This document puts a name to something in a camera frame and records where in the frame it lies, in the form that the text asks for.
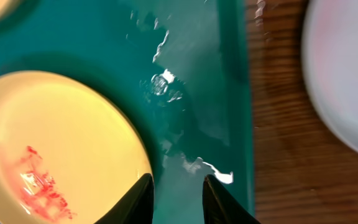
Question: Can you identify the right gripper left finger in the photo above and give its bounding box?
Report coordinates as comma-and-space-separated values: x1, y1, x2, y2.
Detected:
96, 173, 154, 224

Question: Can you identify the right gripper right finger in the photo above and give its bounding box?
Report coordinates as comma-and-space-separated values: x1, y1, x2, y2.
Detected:
202, 174, 260, 224

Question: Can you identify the light blue plate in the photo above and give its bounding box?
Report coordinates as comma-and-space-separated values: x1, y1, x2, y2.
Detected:
301, 0, 358, 152

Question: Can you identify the teal plastic tray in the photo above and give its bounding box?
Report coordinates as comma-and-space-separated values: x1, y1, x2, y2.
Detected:
0, 0, 255, 223

